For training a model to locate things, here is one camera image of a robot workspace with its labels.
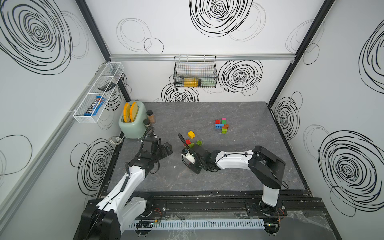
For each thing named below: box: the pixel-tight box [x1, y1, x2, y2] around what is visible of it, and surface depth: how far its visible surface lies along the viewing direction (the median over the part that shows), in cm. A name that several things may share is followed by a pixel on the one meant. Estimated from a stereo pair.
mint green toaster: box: [129, 101, 147, 139], surface depth 95 cm
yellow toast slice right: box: [129, 102, 138, 123], surface depth 91 cm
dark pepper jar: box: [143, 118, 151, 127], surface depth 101 cm
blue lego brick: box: [215, 123, 225, 129], surface depth 107 cm
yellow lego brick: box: [187, 130, 195, 139], surface depth 102 cm
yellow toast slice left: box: [123, 102, 131, 123], surface depth 89 cm
